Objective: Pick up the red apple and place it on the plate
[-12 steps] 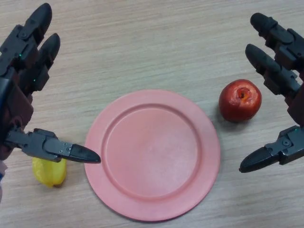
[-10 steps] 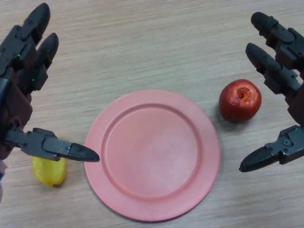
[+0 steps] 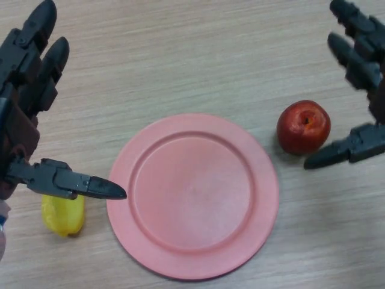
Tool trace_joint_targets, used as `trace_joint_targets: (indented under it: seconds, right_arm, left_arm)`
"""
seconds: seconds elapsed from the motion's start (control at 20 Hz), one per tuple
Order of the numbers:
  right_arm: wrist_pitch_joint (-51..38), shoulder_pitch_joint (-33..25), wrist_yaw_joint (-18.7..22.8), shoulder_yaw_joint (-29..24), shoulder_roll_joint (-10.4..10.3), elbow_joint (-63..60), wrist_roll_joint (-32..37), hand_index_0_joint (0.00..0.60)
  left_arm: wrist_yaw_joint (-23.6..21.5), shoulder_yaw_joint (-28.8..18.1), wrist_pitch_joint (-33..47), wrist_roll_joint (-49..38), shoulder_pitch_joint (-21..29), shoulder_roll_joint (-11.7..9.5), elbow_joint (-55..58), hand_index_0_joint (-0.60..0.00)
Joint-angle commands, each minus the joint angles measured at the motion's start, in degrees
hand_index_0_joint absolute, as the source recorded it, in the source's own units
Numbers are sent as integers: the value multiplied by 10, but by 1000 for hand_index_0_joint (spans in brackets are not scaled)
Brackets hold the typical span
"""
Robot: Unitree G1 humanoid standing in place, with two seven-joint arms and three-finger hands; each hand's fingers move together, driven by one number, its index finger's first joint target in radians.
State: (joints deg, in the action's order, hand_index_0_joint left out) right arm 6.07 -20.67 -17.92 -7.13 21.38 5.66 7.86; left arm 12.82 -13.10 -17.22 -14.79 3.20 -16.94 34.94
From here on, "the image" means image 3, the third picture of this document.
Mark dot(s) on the red apple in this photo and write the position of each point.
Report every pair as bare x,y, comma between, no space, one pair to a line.
296,135

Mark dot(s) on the yellow starfruit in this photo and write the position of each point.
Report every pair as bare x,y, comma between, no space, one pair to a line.
63,218

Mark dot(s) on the pink round plate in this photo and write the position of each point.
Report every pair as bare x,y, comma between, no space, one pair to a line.
192,198

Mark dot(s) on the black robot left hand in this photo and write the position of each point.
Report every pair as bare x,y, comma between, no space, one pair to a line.
22,69

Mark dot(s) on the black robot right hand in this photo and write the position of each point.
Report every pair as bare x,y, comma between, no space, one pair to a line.
367,60

